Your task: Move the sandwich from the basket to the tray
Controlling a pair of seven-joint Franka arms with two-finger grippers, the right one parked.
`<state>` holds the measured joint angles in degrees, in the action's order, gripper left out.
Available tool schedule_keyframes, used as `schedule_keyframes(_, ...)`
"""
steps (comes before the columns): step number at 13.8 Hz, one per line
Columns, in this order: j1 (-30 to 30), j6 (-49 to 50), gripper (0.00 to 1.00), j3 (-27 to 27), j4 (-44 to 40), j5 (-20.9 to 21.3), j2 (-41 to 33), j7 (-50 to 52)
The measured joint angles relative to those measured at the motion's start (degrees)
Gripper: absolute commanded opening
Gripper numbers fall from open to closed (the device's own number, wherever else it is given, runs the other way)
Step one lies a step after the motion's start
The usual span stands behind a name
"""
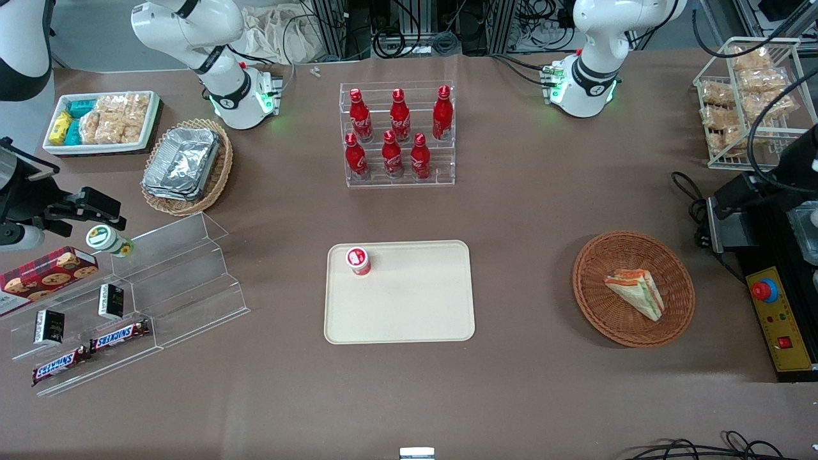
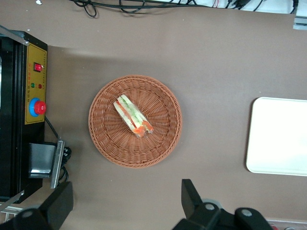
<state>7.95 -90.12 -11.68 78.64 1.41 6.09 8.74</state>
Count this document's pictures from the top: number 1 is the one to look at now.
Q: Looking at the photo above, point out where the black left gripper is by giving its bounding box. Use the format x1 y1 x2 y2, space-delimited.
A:
713 124 818 220

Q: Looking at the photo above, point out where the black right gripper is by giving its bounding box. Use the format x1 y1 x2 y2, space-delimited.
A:
0 182 127 239

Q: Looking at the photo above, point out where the white rectangular snack tray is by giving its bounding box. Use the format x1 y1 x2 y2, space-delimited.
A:
42 90 161 157

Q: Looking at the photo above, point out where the wrapped triangle sandwich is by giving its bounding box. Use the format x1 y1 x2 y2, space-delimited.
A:
604 268 666 323

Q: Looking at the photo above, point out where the oval tan wicker basket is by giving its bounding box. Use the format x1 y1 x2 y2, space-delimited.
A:
140 118 234 217

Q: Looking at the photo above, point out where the round brown wicker basket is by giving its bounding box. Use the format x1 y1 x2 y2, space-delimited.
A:
572 231 696 349

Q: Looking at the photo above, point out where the beige plastic tray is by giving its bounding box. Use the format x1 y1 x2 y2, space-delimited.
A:
324 240 476 345

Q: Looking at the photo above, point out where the green white sunflower cup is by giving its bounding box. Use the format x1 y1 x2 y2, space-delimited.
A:
86 224 135 259

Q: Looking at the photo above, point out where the red tartan cookie box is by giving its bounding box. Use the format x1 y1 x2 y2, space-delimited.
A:
0 246 100 318

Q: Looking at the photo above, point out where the yellow snack packet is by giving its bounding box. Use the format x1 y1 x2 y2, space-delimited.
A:
49 111 73 144

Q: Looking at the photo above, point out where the small black box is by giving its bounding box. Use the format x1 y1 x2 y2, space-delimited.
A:
97 283 125 321
33 309 65 347

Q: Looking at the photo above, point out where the stack of foil containers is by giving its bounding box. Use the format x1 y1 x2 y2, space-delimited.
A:
141 126 220 203

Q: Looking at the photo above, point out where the clear acrylic step shelf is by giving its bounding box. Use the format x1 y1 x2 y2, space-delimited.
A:
0 212 251 398

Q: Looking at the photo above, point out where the Snickers chocolate bar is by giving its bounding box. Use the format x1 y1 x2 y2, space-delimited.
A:
31 345 91 388
89 318 152 355

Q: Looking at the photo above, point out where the black yellow emergency stop box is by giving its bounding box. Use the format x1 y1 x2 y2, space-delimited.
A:
743 203 818 383

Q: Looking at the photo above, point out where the white cloth bag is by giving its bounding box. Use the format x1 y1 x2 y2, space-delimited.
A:
242 3 321 65

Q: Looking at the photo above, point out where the red cola bottle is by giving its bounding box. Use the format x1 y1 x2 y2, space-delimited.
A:
389 88 412 142
432 85 454 142
382 130 405 180
410 132 432 181
344 132 370 181
349 88 374 143

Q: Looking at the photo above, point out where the clear acrylic bottle rack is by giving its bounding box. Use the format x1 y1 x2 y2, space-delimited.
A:
338 80 456 188

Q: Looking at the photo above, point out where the thin black power cable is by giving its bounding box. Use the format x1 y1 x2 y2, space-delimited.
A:
670 171 748 285

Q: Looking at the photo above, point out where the white wire rack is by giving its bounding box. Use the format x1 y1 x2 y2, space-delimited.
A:
693 36 818 171

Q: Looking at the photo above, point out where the black floor cable bundle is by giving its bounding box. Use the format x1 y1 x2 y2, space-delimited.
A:
621 430 803 460

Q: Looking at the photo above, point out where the aluminium frame post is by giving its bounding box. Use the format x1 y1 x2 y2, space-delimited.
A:
312 0 350 63
491 0 520 53

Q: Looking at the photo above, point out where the black cable tangle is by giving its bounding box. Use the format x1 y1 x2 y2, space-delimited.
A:
372 0 462 59

